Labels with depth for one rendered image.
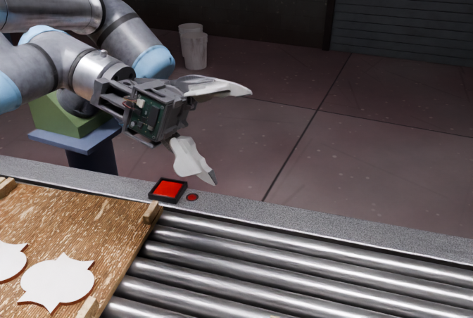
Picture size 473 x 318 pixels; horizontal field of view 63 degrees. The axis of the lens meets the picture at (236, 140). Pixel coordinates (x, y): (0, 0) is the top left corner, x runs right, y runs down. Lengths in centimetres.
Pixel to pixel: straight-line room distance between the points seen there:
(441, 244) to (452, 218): 166
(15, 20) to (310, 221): 70
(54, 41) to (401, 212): 223
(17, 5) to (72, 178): 57
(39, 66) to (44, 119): 92
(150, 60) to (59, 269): 46
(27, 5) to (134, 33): 25
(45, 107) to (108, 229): 67
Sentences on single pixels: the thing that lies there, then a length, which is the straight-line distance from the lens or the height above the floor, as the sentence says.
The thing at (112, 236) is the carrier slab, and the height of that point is 94.
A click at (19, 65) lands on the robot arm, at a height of 136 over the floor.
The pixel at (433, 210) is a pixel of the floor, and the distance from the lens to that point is 264.
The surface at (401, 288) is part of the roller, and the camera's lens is 85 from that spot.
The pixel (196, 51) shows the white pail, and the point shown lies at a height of 22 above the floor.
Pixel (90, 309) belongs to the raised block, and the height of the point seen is 96.
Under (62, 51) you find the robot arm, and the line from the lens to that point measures 62.
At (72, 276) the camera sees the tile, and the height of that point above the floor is 95.
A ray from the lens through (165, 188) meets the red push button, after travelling 101.
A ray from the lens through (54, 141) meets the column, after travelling 145.
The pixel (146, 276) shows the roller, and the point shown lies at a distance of 84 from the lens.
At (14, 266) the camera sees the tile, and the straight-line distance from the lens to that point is 89.
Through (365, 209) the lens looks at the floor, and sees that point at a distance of 249.
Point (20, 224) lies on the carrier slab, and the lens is 100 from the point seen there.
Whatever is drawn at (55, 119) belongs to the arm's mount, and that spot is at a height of 93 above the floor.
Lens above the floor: 153
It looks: 30 degrees down
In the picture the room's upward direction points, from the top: straight up
